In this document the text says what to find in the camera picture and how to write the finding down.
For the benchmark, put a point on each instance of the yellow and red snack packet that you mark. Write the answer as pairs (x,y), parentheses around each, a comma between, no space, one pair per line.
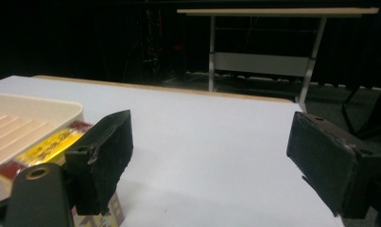
(46,148)

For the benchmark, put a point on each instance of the white-framed table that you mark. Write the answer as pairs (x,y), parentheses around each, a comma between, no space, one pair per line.
(267,47)

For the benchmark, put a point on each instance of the printed snack packet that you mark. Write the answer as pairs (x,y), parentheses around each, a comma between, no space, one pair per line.
(111,214)

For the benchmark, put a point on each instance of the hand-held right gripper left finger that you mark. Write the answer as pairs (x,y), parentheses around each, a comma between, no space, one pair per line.
(104,157)

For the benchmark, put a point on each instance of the cream ridged plastic tray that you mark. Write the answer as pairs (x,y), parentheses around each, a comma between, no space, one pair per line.
(18,132)

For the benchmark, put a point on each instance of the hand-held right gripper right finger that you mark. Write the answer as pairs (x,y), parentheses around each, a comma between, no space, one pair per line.
(326,157)

